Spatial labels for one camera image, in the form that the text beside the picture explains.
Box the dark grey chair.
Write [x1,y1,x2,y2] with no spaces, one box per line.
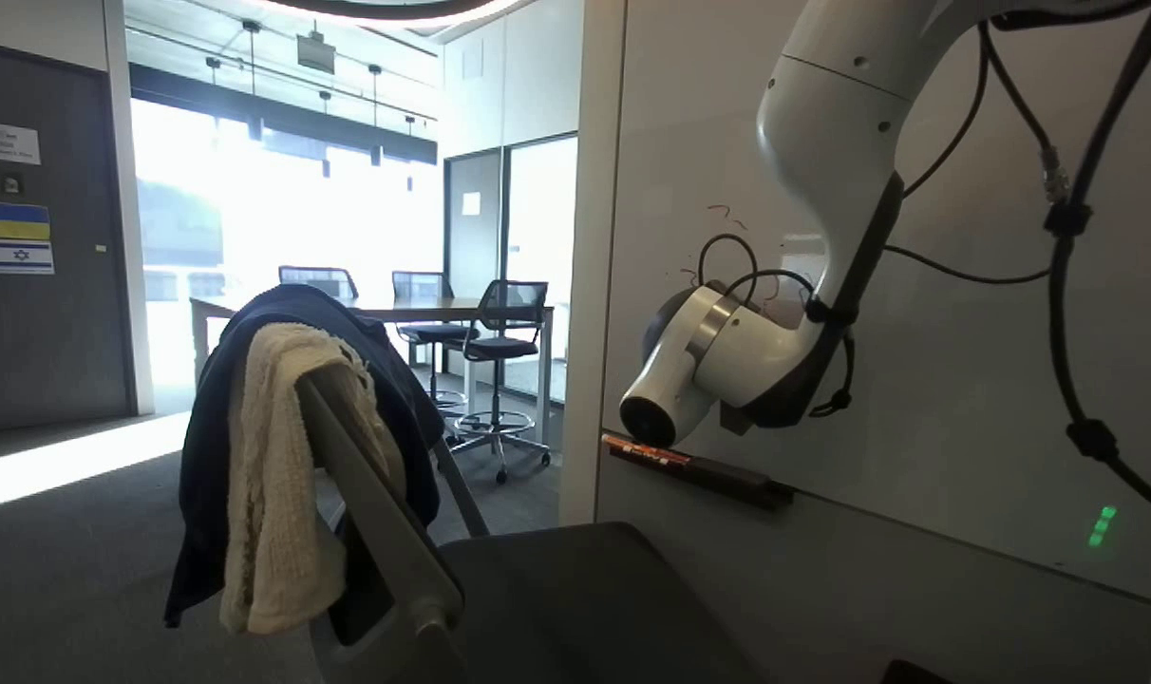
[293,358,772,684]

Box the large whiteboard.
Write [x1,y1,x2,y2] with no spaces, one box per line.
[556,0,1151,684]

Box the white meeting table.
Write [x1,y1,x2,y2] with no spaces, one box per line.
[185,293,558,448]

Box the orange marker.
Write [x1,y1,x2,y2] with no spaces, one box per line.
[599,430,663,465]

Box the swivel office chair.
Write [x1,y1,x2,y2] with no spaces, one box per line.
[439,274,556,488]
[388,267,478,389]

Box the cream towel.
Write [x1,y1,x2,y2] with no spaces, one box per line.
[215,321,410,643]

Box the white door sign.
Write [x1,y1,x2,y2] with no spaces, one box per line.
[0,117,47,170]

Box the blue yellow flag poster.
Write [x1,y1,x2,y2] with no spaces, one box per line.
[0,197,62,279]

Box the hanging ceiling box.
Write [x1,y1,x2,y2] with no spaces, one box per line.
[293,27,343,75]

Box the dark door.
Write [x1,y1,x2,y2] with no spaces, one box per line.
[0,35,139,436]

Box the black marker tray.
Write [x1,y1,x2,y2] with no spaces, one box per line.
[595,425,801,512]

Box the navy garment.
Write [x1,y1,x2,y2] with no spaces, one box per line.
[158,281,449,634]

